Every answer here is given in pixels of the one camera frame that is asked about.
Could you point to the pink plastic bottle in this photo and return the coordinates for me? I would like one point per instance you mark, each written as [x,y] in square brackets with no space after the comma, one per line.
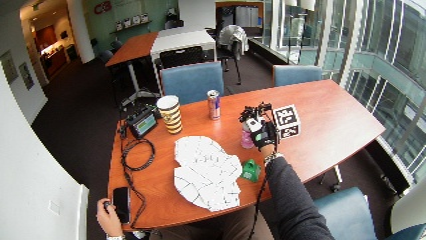
[247,138]

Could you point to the black smartphone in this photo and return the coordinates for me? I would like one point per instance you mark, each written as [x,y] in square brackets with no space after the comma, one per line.
[121,204]

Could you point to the white board panel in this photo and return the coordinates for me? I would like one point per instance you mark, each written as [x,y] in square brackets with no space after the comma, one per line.
[83,213]

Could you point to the white marker cube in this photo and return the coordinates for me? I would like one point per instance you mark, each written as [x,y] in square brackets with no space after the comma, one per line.
[286,121]

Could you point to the silver blue drink can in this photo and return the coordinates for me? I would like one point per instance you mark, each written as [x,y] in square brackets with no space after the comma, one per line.
[213,106]

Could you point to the silver wristwatch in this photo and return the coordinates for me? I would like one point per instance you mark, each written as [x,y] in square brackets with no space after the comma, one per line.
[115,237]

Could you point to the blue upholstered chair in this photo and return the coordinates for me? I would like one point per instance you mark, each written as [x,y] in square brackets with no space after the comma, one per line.
[296,75]
[350,215]
[193,81]

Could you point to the small green box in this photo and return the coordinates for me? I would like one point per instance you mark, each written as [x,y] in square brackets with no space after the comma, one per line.
[251,170]

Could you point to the yellow black striped cup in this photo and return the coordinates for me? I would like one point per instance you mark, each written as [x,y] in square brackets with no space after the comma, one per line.
[171,115]

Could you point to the white cracked-pattern mat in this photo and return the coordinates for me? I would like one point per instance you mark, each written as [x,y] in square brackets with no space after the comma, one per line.
[207,173]

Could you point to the chair with white jacket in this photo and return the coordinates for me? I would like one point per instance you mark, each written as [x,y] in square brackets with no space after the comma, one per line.
[233,38]

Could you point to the person's brown trousers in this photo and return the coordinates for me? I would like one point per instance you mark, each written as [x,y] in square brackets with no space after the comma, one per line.
[213,225]

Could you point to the black device with screen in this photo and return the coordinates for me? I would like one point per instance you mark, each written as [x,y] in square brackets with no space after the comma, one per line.
[141,122]

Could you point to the white table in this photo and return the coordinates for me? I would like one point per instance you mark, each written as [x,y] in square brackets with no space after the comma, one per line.
[184,39]

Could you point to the orange wooden table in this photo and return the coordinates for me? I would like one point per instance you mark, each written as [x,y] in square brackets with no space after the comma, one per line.
[133,48]

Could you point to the white chair back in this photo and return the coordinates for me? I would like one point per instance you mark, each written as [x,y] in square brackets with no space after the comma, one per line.
[410,208]

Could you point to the wall shelf with pictures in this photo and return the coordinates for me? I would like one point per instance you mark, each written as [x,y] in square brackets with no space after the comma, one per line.
[132,21]

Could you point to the framed wall picture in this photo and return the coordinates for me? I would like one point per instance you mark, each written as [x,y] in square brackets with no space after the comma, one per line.
[26,76]
[8,66]

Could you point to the red wall sign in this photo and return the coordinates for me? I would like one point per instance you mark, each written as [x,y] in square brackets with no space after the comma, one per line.
[103,7]

